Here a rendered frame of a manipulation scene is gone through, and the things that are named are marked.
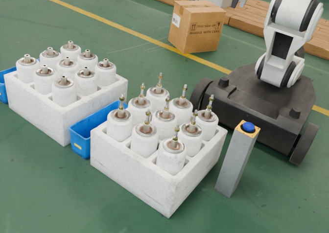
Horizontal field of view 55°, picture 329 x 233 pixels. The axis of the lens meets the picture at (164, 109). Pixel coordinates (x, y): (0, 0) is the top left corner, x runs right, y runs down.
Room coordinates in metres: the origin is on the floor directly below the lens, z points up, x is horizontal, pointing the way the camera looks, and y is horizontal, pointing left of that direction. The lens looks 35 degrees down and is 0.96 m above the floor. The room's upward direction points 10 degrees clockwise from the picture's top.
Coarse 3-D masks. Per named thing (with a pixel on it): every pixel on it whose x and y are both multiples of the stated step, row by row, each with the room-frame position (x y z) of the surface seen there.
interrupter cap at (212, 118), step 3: (201, 111) 1.04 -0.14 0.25; (204, 111) 1.04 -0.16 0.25; (198, 114) 1.01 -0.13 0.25; (201, 114) 1.02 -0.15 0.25; (204, 114) 1.02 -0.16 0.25; (213, 114) 1.03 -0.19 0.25; (201, 117) 0.99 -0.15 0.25; (204, 117) 1.00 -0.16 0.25; (210, 117) 1.01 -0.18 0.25; (213, 117) 1.01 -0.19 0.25; (216, 117) 1.01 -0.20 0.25; (204, 120) 0.98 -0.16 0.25; (207, 120) 0.98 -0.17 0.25; (210, 120) 0.98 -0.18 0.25; (213, 120) 0.99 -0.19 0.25
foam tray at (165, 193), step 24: (96, 144) 0.88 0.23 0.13; (120, 144) 0.85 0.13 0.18; (216, 144) 0.96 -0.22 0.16; (96, 168) 0.88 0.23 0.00; (120, 168) 0.82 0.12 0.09; (144, 168) 0.77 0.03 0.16; (192, 168) 0.79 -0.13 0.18; (144, 192) 0.76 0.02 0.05; (168, 192) 0.71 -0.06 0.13; (168, 216) 0.70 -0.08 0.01
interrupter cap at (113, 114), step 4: (112, 112) 0.93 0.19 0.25; (116, 112) 0.94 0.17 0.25; (124, 112) 0.94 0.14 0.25; (128, 112) 0.95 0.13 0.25; (112, 116) 0.90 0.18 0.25; (116, 116) 0.91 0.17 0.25; (124, 116) 0.92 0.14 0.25; (128, 116) 0.92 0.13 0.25; (116, 120) 0.89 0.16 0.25; (120, 120) 0.89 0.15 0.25; (124, 120) 0.89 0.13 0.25
